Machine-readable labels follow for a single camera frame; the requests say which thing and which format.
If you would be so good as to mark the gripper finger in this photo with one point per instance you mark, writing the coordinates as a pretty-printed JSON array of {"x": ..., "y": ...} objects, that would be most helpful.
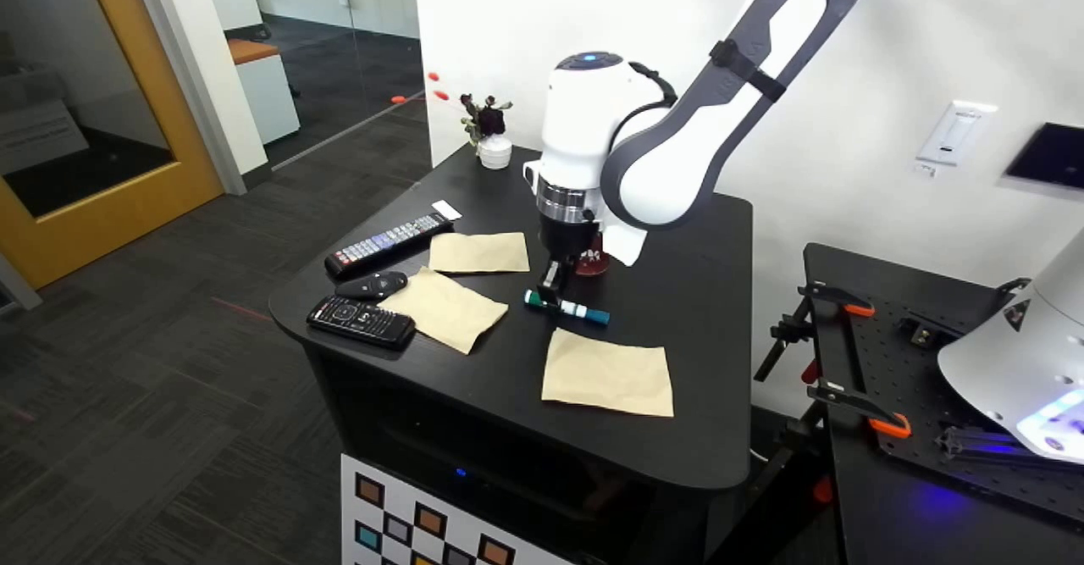
[
  {"x": 565, "y": 287},
  {"x": 549, "y": 281}
]

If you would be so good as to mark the wooden door with glass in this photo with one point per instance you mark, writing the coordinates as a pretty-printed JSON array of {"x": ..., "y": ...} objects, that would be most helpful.
[{"x": 182, "y": 124}]

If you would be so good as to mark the black cabinet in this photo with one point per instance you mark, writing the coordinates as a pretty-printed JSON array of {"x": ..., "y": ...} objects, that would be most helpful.
[{"x": 677, "y": 311}]

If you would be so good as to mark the white paper piece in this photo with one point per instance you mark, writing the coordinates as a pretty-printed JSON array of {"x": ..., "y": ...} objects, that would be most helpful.
[{"x": 627, "y": 245}]

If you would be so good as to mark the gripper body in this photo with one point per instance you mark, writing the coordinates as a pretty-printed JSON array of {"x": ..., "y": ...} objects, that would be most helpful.
[{"x": 569, "y": 239}]

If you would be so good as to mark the small white card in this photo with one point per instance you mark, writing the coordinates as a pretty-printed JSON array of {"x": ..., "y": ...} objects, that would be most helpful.
[{"x": 446, "y": 209}]

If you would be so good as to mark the small black oval remote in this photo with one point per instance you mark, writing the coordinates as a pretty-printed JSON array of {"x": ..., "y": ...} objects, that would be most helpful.
[{"x": 373, "y": 285}]

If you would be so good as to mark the black wall panel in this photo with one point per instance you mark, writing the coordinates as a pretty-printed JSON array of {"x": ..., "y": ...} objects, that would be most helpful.
[{"x": 1050, "y": 158}]

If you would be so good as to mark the white wall switch plate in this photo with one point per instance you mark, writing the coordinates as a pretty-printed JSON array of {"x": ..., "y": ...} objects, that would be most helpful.
[{"x": 957, "y": 135}]

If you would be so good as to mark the teal marker pen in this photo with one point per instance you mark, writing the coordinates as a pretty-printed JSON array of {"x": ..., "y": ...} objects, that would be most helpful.
[{"x": 589, "y": 312}]

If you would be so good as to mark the black and orange clamp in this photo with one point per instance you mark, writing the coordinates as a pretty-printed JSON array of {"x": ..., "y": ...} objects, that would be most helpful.
[
  {"x": 860, "y": 406},
  {"x": 834, "y": 296}
]

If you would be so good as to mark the checkered calibration board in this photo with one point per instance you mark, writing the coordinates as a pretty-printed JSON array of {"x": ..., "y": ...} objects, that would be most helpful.
[{"x": 406, "y": 523}]

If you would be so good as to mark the small white vase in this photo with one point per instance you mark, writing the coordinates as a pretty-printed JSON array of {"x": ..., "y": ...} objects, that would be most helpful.
[{"x": 494, "y": 155}]

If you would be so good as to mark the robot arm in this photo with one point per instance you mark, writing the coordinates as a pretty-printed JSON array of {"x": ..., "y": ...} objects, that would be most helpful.
[{"x": 584, "y": 116}]

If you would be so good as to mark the dark dried flowers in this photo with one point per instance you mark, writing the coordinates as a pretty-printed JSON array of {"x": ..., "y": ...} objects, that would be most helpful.
[{"x": 489, "y": 118}]

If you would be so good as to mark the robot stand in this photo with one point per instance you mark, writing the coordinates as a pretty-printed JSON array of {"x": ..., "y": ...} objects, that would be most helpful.
[{"x": 889, "y": 489}]

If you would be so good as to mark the black remote control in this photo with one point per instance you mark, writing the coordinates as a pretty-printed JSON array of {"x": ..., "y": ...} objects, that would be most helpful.
[{"x": 362, "y": 322}]

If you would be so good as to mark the long remote with grey keys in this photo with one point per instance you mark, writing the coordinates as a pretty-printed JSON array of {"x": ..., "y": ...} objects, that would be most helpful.
[{"x": 385, "y": 243}]

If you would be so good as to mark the white cabinet with wooden top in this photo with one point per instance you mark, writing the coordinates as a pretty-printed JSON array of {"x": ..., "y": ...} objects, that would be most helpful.
[{"x": 267, "y": 91}]

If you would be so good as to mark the brown paper napkin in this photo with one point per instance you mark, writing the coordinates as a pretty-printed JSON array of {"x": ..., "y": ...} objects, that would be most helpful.
[
  {"x": 608, "y": 373},
  {"x": 445, "y": 309},
  {"x": 479, "y": 252}
]

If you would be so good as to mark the red mug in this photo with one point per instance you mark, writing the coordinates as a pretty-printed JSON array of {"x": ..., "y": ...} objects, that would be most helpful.
[{"x": 594, "y": 263}]

